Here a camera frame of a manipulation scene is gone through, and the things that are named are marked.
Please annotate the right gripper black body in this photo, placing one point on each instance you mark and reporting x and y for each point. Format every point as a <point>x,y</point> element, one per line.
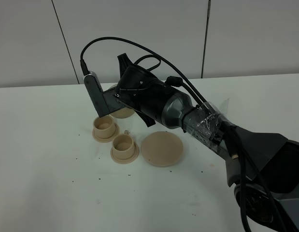
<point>141,90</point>

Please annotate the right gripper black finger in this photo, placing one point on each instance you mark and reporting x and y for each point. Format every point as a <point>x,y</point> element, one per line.
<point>125,65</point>
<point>147,116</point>

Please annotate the beige ceramic teapot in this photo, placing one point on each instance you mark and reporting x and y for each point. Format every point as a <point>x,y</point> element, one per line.
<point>123,113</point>

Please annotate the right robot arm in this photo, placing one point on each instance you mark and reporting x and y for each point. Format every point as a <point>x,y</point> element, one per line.
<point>263,167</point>

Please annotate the large beige teapot saucer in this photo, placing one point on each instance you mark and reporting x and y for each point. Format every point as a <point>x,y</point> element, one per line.
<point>162,149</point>

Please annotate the near beige teacup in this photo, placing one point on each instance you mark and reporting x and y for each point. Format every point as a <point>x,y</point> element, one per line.
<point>123,138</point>

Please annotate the beige teacup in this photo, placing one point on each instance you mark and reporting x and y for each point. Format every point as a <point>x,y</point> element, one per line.
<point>104,127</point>
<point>123,138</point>

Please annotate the far beige teacup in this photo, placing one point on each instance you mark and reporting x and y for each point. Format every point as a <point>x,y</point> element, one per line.
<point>104,127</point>

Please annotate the near small beige saucer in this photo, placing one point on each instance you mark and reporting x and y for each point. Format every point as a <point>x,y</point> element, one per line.
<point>123,160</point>

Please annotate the small beige saucer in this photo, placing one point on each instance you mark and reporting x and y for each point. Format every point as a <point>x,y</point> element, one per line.
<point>106,140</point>
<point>123,160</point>

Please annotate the far small beige saucer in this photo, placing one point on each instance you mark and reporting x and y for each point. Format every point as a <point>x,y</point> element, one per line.
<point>106,140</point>

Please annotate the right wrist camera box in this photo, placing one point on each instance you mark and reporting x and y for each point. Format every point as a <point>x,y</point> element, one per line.
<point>104,102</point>

